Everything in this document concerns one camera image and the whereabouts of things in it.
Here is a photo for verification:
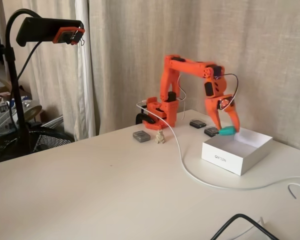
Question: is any grey metal compact device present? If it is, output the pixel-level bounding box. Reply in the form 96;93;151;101
132;130;151;143

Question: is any beige woven curtain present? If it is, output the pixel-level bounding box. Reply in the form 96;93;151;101
88;0;300;153

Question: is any grey plastic case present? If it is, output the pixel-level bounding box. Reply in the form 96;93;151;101
203;126;220;138
189;119;207;130

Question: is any black floor fan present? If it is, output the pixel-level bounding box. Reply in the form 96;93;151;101
0;122;75;165

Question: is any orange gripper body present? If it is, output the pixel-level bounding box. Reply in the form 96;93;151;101
204;94;237;114

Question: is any long white cable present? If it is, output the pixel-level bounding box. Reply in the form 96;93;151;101
136;99;300;191

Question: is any grey tipped white cable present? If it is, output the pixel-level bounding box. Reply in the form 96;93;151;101
287;183;300;200

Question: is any thin gripper motor wire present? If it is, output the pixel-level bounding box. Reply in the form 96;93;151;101
216;73;240;106

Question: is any green cube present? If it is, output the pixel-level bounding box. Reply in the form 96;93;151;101
218;126;237;137

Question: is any white cardboard box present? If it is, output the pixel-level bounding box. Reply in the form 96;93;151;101
201;126;274;176

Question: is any beige bear figurine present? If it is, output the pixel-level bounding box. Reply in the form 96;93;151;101
155;128;167;145

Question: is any black camera cable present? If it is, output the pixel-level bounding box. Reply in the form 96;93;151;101
16;39;45;82

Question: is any black gooseneck stand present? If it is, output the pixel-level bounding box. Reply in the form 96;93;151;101
0;8;41;157

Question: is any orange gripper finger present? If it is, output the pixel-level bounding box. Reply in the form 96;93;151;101
206;108;223;131
225;106;241;133

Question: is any orange camera mount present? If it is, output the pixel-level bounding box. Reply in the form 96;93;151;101
52;27;86;46

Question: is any black camera holder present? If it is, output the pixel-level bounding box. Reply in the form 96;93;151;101
16;16;85;47

